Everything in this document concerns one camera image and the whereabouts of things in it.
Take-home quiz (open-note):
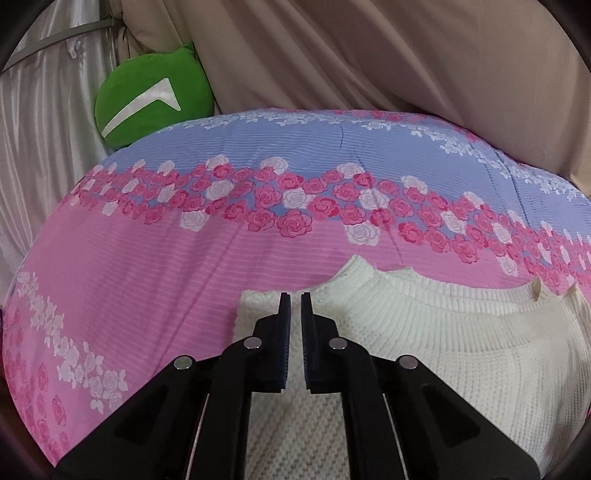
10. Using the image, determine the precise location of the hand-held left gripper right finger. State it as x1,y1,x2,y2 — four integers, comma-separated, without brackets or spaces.
300,292,541,480

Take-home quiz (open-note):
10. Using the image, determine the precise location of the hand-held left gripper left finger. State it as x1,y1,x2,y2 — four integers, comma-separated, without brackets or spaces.
53,292,293,480

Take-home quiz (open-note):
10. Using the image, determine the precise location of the white red black knit sweater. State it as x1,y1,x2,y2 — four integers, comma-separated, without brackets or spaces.
233,255,591,480

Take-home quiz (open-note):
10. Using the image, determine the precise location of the pink floral bedsheet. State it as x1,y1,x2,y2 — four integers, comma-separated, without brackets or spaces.
0,107,591,480

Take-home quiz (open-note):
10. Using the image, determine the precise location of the green plush cushion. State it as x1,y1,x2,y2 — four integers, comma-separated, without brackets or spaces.
95,41,215,149

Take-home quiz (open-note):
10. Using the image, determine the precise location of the beige draped cloth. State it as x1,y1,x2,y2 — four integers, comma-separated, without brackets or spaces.
111,0,591,178

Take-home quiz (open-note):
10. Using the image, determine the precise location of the silver satin curtain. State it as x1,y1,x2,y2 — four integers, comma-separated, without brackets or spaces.
0,7,134,319

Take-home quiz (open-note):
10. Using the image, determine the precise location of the grey metal bar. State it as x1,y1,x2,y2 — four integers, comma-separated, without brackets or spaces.
2,18,116,72

